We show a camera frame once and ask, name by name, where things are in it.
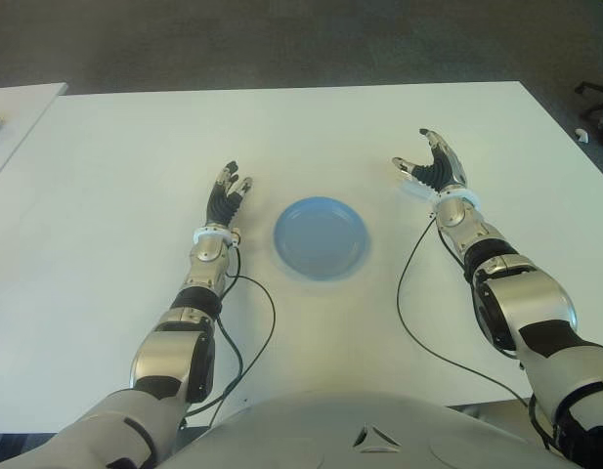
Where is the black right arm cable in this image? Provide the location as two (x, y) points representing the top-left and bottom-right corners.
(396, 214), (551, 450)

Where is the blue plastic plate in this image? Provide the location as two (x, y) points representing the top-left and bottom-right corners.
(273, 195), (370, 282)

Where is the white side table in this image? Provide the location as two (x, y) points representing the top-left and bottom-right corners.
(0, 81), (68, 190)

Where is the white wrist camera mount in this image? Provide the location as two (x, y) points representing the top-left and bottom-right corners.
(193, 225), (242, 247)
(401, 181), (481, 209)

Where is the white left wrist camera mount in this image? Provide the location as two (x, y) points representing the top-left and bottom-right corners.
(193, 225), (242, 247)

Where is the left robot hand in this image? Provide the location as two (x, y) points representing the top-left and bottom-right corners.
(204, 160), (255, 231)

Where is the grey robot torso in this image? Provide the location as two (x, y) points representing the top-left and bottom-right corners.
(153, 390), (566, 469)

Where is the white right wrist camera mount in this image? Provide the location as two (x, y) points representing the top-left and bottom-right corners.
(401, 181), (481, 209)

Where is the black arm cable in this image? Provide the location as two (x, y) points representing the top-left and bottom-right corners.
(396, 214), (551, 450)
(181, 238), (277, 431)

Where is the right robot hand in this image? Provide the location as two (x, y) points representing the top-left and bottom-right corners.
(391, 127), (471, 194)

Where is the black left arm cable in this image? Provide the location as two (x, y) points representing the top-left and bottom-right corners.
(181, 238), (277, 431)

